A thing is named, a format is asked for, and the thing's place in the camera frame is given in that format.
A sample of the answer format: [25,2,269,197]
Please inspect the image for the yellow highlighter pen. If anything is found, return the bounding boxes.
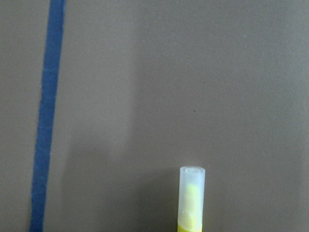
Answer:
[177,166,206,232]

